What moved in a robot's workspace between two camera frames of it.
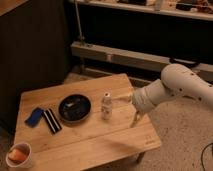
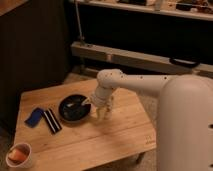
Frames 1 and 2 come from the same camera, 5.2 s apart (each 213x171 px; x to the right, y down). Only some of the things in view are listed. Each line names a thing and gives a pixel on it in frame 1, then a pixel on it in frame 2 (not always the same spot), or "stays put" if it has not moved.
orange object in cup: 16,155 stays put
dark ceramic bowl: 74,107 stays put
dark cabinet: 33,54 stays put
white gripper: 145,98 to 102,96
